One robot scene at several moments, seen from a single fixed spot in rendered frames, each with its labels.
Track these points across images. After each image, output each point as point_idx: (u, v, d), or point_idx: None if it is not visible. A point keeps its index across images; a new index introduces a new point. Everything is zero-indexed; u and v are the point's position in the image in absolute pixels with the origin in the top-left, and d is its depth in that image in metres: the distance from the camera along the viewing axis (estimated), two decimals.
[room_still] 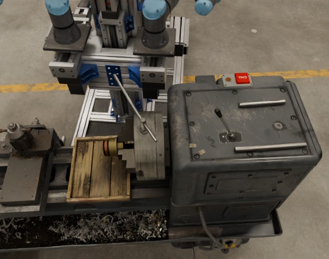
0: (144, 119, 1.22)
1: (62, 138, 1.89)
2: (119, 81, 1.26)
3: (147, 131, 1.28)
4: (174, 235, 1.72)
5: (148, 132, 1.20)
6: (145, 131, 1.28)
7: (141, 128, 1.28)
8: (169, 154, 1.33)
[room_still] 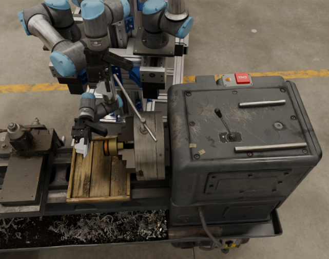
0: (144, 119, 1.22)
1: (62, 138, 1.89)
2: (119, 81, 1.26)
3: (147, 131, 1.28)
4: (174, 235, 1.72)
5: (148, 132, 1.20)
6: (145, 131, 1.28)
7: (141, 128, 1.28)
8: (169, 154, 1.33)
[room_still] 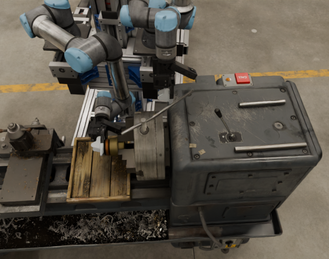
0: (145, 123, 1.21)
1: (62, 138, 1.89)
2: (185, 95, 1.23)
3: (142, 133, 1.27)
4: (174, 235, 1.72)
5: (131, 126, 1.21)
6: (142, 130, 1.28)
7: None
8: (169, 154, 1.33)
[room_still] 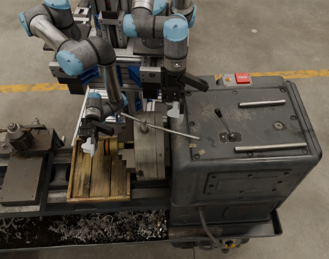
0: (143, 124, 1.21)
1: (62, 138, 1.89)
2: (189, 135, 1.15)
3: (140, 130, 1.28)
4: (174, 235, 1.72)
5: (132, 116, 1.23)
6: (142, 129, 1.28)
7: (147, 129, 1.28)
8: (169, 154, 1.33)
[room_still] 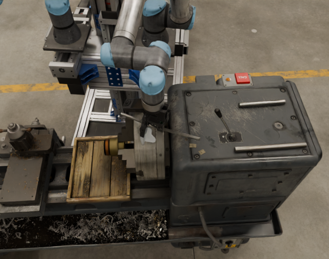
0: None
1: (62, 138, 1.89)
2: (189, 135, 1.15)
3: None
4: (174, 235, 1.72)
5: (132, 116, 1.23)
6: None
7: None
8: (169, 154, 1.33)
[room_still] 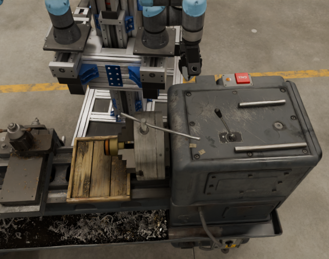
0: (143, 124, 1.21)
1: (62, 138, 1.89)
2: (189, 135, 1.15)
3: (140, 130, 1.28)
4: (174, 235, 1.72)
5: (132, 116, 1.23)
6: (142, 129, 1.28)
7: (147, 129, 1.28)
8: (169, 154, 1.33)
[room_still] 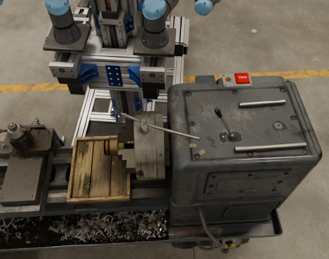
0: (143, 124, 1.21)
1: (62, 138, 1.89)
2: (189, 135, 1.15)
3: (140, 130, 1.28)
4: (174, 235, 1.72)
5: (132, 116, 1.23)
6: (142, 129, 1.28)
7: (147, 129, 1.28)
8: (169, 154, 1.33)
